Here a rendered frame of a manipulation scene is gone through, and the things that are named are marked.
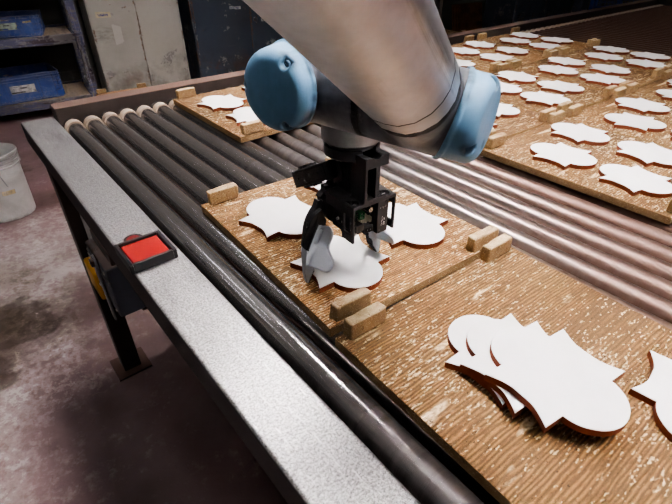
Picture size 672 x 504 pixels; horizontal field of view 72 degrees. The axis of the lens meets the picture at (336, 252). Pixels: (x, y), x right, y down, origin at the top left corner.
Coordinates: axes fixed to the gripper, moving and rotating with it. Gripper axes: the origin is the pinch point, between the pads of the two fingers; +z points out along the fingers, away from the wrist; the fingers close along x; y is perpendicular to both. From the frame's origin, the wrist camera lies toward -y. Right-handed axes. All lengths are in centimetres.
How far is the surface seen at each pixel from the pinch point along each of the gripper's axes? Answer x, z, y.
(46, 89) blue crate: 8, 76, -440
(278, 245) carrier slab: -4.9, 0.4, -10.1
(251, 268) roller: -10.2, 2.5, -9.8
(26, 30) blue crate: 8, 28, -439
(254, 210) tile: -3.4, -0.5, -21.0
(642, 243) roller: 47, 2, 23
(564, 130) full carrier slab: 78, 0, -11
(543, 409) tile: -0.9, -2.9, 34.6
